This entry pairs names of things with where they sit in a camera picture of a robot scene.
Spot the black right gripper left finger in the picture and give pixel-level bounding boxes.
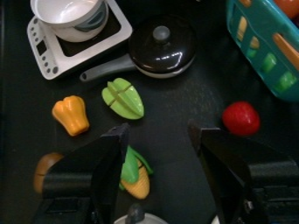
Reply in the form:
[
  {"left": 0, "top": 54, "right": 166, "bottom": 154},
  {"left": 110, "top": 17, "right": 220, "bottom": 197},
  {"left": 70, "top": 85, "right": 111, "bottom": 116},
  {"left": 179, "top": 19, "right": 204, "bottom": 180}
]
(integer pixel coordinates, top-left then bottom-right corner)
[{"left": 31, "top": 122, "right": 131, "bottom": 224}]

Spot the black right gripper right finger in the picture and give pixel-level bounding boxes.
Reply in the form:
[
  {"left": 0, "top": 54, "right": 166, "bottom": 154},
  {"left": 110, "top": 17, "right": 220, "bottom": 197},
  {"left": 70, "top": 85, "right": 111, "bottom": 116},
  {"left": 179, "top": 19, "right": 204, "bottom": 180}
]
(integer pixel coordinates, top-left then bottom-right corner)
[{"left": 188, "top": 118, "right": 299, "bottom": 224}]

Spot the grey lid with dark knob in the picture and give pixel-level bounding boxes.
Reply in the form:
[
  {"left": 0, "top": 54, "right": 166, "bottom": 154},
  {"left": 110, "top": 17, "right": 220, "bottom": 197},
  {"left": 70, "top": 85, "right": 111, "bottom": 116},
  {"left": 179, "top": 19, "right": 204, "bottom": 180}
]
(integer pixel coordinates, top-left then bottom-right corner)
[{"left": 114, "top": 203, "right": 170, "bottom": 224}]

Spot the black pot lid with knob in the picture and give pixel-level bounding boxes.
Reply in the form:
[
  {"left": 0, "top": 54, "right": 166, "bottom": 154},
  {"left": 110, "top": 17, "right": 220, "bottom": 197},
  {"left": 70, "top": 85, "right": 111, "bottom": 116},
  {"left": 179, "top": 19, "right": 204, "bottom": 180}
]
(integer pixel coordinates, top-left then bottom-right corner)
[{"left": 127, "top": 14, "right": 200, "bottom": 74}]

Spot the toy corn cob with husk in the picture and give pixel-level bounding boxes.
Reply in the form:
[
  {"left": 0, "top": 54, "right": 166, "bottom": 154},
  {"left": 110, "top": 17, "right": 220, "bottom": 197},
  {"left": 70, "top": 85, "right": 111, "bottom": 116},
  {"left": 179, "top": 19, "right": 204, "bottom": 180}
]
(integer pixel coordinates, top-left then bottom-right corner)
[{"left": 117, "top": 144, "right": 155, "bottom": 200}]

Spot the red toy tomato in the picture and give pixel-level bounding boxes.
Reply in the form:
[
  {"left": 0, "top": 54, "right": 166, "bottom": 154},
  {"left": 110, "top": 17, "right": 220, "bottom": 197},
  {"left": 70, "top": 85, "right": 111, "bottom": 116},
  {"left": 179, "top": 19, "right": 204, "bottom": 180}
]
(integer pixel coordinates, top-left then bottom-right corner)
[{"left": 221, "top": 101, "right": 262, "bottom": 137}]

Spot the orange toy bell pepper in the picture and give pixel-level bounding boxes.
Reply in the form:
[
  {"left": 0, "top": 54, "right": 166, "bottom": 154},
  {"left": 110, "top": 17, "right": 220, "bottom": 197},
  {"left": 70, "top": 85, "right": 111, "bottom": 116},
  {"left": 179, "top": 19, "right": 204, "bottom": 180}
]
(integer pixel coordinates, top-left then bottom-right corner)
[{"left": 51, "top": 94, "right": 91, "bottom": 137}]

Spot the green sliced toy vegetable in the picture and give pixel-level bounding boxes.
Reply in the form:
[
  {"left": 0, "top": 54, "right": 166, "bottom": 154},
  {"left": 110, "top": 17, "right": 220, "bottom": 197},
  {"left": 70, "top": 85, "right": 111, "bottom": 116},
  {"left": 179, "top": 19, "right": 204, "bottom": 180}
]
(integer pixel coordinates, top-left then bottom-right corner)
[{"left": 101, "top": 77, "right": 146, "bottom": 121}]

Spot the white toy induction stove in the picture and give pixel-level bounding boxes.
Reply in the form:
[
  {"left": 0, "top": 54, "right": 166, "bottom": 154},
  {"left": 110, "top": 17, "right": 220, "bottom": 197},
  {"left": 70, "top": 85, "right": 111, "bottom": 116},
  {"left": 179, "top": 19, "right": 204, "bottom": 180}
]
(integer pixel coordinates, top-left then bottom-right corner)
[{"left": 26, "top": 0, "right": 135, "bottom": 81}]

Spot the teal plastic basket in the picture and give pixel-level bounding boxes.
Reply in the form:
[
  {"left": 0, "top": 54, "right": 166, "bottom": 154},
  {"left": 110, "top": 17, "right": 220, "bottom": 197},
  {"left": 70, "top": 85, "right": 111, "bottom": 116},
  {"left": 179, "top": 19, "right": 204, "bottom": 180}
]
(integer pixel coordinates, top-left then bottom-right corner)
[{"left": 226, "top": 0, "right": 299, "bottom": 102}]

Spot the white bowl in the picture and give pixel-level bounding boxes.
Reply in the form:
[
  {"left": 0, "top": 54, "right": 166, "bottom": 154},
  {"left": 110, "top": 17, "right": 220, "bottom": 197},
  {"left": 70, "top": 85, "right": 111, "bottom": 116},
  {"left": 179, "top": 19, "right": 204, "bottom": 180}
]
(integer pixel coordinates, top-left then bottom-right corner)
[{"left": 30, "top": 0, "right": 110, "bottom": 43}]

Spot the orange toy fruit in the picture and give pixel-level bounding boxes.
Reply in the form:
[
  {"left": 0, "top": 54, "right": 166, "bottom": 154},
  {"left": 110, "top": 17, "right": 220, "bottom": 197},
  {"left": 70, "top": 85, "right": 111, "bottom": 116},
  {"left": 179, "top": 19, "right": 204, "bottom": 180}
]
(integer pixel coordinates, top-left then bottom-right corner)
[{"left": 274, "top": 0, "right": 299, "bottom": 19}]

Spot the white saucepan with grey handle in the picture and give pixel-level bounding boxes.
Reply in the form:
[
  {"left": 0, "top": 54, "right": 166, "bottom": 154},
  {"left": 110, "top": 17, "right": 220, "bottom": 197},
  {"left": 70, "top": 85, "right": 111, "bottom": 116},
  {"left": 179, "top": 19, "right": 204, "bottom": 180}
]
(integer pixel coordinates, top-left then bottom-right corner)
[{"left": 79, "top": 52, "right": 196, "bottom": 83}]

